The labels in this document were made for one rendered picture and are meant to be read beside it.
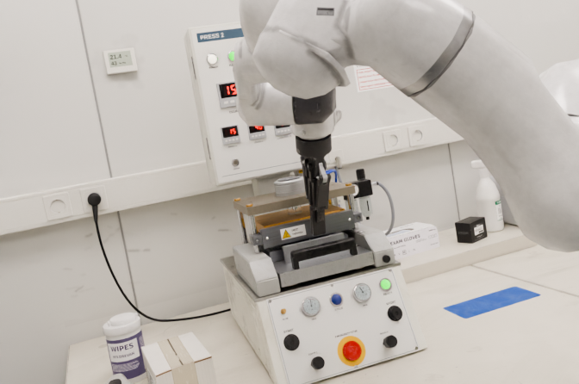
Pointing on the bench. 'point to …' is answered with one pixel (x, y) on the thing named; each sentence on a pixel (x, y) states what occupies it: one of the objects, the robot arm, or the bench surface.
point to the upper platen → (289, 215)
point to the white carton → (413, 238)
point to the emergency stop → (351, 350)
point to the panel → (340, 327)
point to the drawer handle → (322, 250)
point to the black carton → (470, 230)
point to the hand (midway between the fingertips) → (317, 219)
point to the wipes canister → (126, 345)
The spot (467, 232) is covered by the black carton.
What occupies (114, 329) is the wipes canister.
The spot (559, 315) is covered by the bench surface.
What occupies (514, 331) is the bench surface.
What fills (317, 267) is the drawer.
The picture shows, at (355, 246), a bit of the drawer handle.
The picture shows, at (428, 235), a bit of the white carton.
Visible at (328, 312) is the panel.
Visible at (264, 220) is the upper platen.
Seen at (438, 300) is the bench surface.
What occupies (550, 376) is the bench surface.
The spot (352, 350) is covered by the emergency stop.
